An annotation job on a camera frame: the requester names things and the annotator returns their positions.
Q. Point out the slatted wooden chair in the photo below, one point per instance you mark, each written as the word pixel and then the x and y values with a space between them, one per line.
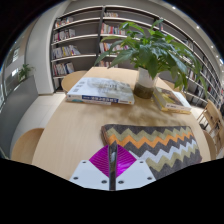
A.
pixel 213 116

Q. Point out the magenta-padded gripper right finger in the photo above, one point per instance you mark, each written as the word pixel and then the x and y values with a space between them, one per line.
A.
pixel 135 173

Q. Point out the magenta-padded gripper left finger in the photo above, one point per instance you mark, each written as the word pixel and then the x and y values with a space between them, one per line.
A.
pixel 88 173

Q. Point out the yellow-covered book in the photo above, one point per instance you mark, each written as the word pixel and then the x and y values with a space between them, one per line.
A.
pixel 171 100

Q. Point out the group of ceiling lights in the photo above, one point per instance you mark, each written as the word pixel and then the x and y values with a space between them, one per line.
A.
pixel 198 27

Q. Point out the grey bookshelf unit with books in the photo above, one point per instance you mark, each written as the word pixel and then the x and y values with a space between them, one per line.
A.
pixel 80 30

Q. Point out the zigzag striped grey towel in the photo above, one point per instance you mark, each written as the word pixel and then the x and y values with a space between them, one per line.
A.
pixel 160 146

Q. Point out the potted green leafy plant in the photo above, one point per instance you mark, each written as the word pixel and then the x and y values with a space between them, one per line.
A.
pixel 153 56

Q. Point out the white-covered book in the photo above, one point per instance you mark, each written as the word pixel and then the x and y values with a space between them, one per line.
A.
pixel 100 89

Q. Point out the small green ledge plant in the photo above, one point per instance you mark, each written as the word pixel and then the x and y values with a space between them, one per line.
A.
pixel 25 71

